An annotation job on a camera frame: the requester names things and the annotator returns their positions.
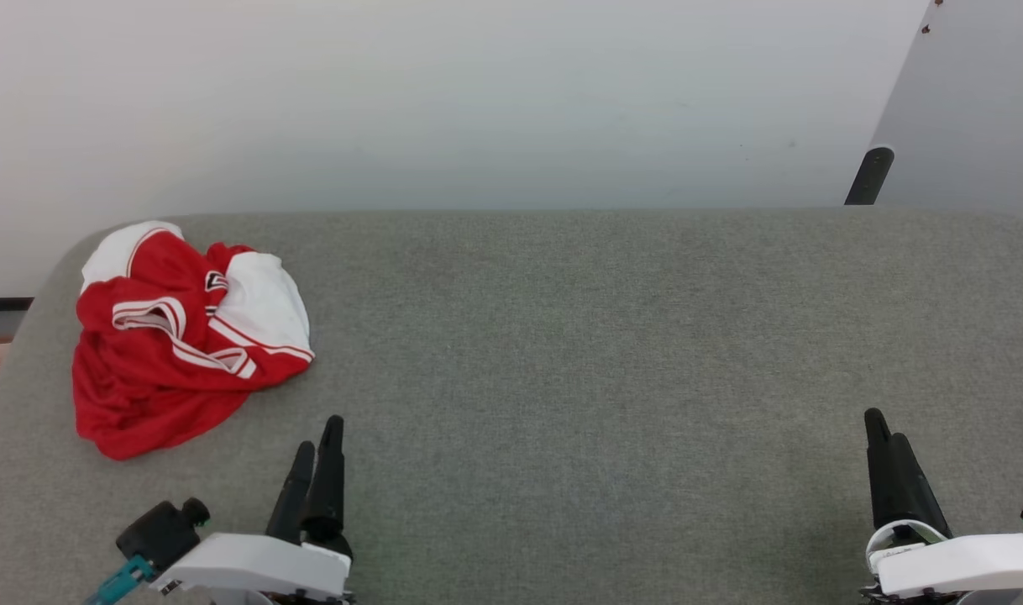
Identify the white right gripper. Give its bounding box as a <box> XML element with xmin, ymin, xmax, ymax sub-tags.
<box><xmin>863</xmin><ymin>408</ymin><xmax>1023</xmax><ymax>605</ymax></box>

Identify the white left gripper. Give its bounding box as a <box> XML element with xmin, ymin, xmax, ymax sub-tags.
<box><xmin>153</xmin><ymin>415</ymin><xmax>354</xmax><ymax>605</ymax></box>

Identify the red and white jersey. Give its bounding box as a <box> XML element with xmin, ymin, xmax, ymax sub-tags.
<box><xmin>72</xmin><ymin>221</ymin><xmax>316</xmax><ymax>461</ymax></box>

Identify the black pole with pale cap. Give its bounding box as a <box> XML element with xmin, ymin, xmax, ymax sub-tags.
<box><xmin>844</xmin><ymin>146</ymin><xmax>895</xmax><ymax>206</ymax></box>

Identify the teal cable connector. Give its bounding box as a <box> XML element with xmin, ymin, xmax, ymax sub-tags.
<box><xmin>83</xmin><ymin>556</ymin><xmax>156</xmax><ymax>605</ymax></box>

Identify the grey wall panel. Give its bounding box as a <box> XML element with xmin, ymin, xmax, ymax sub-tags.
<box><xmin>864</xmin><ymin>0</ymin><xmax>1023</xmax><ymax>221</ymax></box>

